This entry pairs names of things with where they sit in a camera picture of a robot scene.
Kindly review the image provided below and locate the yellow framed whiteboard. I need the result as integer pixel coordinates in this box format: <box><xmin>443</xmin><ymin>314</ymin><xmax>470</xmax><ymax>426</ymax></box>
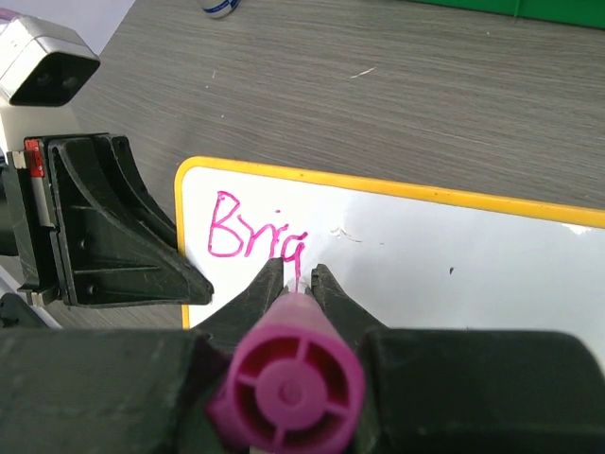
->
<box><xmin>174</xmin><ymin>157</ymin><xmax>604</xmax><ymax>357</ymax></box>

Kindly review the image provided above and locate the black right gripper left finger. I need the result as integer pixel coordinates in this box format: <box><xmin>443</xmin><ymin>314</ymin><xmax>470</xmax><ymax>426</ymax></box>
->
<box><xmin>0</xmin><ymin>256</ymin><xmax>285</xmax><ymax>454</ymax></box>

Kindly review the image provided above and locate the pink capped marker pen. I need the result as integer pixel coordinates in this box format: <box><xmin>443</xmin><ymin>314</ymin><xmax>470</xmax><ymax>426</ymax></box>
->
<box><xmin>199</xmin><ymin>283</ymin><xmax>366</xmax><ymax>453</ymax></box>

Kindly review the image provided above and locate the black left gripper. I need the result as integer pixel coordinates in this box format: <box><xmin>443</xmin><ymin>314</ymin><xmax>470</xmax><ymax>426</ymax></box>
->
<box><xmin>2</xmin><ymin>133</ymin><xmax>214</xmax><ymax>307</ymax></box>

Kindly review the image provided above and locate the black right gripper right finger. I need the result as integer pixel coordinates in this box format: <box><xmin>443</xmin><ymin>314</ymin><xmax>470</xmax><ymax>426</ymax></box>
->
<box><xmin>310</xmin><ymin>265</ymin><xmax>604</xmax><ymax>453</ymax></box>

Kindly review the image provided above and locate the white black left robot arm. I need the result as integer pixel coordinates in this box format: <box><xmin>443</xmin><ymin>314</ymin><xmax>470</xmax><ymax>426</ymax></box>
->
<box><xmin>1</xmin><ymin>133</ymin><xmax>214</xmax><ymax>327</ymax></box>

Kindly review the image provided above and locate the green plastic vegetable tray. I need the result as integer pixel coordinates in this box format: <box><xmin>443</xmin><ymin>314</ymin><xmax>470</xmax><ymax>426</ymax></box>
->
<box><xmin>418</xmin><ymin>0</ymin><xmax>605</xmax><ymax>29</ymax></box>

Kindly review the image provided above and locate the red bull drink can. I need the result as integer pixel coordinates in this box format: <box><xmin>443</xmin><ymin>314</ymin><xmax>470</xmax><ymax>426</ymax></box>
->
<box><xmin>198</xmin><ymin>0</ymin><xmax>241</xmax><ymax>19</ymax></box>

